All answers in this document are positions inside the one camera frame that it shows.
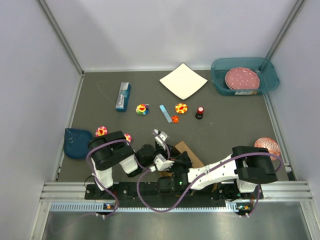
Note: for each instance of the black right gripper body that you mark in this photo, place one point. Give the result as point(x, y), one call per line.
point(179, 165)

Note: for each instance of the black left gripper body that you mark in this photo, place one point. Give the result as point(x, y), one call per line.
point(160, 150)

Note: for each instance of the brown cardboard box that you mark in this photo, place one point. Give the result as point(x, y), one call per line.
point(196, 162)

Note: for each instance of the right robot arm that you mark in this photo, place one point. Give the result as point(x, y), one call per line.
point(247, 166)

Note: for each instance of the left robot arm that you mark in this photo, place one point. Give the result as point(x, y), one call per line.
point(107, 150)

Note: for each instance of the blue toothpaste box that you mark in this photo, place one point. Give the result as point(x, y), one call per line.
point(123, 97)

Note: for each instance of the pink plush flower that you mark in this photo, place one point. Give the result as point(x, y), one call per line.
point(128, 137)
point(101, 131)

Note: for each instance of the orange red small toy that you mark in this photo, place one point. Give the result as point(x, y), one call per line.
point(175, 119)

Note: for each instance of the light blue stick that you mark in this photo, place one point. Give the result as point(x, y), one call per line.
point(165, 113)

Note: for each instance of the rainbow plush flower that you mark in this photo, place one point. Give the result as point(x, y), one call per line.
point(142, 109)

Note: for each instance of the orange plush flower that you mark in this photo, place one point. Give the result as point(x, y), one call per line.
point(181, 108)

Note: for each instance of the red black stamp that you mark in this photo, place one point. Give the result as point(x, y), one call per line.
point(199, 113)

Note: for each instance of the white square plate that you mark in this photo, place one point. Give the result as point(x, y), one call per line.
point(183, 82)

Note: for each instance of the dark blue dish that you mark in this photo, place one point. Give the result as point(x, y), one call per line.
point(75, 145)

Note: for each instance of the pink patterned bowl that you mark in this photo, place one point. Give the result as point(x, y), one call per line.
point(269, 144)

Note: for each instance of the pink dotted plate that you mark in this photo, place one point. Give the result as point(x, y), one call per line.
point(241, 78)

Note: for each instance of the teal plastic bin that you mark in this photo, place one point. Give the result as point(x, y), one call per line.
point(264, 69)

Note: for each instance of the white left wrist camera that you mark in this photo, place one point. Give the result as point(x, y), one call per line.
point(160, 136)

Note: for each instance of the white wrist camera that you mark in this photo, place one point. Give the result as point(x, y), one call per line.
point(160, 136)
point(161, 164)

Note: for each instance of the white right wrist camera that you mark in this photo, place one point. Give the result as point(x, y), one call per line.
point(161, 164)

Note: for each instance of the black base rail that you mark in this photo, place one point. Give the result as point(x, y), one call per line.
point(127, 194)

